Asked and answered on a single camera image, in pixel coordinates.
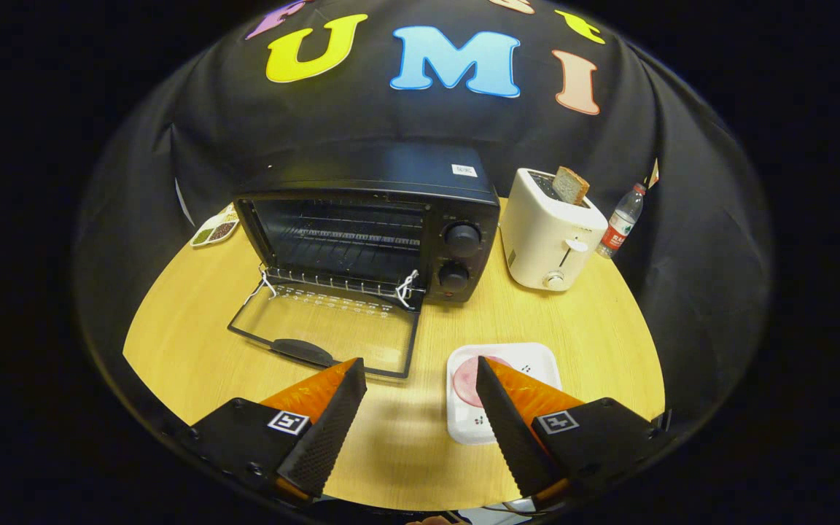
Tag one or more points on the pink ham slice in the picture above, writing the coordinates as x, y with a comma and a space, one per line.
467, 379

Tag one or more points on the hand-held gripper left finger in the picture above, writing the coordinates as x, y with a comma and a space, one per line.
329, 430

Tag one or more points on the brown bread slice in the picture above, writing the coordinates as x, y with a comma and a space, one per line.
571, 186

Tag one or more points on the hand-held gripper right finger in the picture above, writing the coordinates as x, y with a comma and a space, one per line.
511, 430

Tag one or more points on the red label water bottle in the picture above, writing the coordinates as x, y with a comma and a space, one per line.
618, 230

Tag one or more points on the white pop-up toaster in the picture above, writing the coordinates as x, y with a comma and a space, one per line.
544, 240

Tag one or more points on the black toaster oven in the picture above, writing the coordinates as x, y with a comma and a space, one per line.
391, 171

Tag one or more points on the white square plate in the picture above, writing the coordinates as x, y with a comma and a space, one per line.
537, 364

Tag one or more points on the white divided bean dish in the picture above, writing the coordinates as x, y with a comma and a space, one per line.
214, 230

